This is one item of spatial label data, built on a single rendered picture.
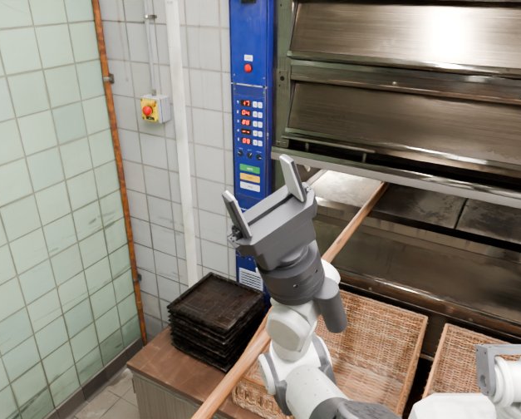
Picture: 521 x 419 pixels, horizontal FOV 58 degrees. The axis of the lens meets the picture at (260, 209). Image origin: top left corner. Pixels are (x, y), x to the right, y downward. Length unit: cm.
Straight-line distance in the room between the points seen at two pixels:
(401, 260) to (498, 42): 77
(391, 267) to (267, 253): 123
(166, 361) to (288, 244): 144
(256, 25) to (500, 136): 85
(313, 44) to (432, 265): 86
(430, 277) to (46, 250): 154
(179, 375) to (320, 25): 136
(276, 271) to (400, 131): 102
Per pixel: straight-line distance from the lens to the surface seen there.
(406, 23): 154
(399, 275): 178
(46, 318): 232
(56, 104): 208
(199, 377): 191
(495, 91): 151
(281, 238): 57
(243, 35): 171
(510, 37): 149
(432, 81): 153
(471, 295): 176
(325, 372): 92
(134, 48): 208
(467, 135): 154
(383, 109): 159
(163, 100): 198
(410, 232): 170
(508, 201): 144
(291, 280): 62
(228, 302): 191
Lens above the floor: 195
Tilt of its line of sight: 27 degrees down
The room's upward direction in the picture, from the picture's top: straight up
